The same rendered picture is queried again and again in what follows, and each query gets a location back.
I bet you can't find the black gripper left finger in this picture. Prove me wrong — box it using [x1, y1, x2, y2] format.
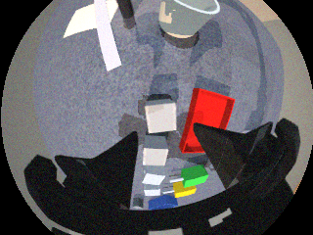
[55, 130, 138, 211]

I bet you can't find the white flat bar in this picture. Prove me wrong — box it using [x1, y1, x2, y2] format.
[94, 0, 121, 71]

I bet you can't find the yellow block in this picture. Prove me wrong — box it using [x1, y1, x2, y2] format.
[163, 181, 196, 197]

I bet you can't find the red tray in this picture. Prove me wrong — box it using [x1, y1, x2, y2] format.
[179, 87, 235, 153]

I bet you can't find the blue tray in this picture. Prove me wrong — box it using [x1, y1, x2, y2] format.
[148, 195, 179, 211]

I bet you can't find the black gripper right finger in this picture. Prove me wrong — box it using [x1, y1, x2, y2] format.
[193, 121, 274, 189]

